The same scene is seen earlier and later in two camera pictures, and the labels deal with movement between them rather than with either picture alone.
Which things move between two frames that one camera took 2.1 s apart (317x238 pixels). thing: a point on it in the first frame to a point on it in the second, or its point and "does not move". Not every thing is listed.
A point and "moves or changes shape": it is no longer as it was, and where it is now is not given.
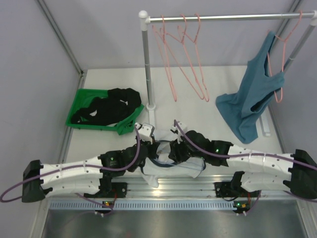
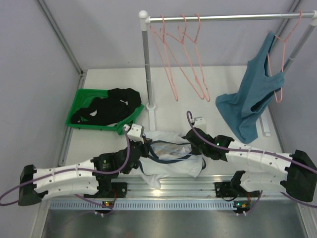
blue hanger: (201, 167) moves or changes shape
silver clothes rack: (144, 19) does not move
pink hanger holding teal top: (284, 40) does not move
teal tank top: (257, 85) does not move
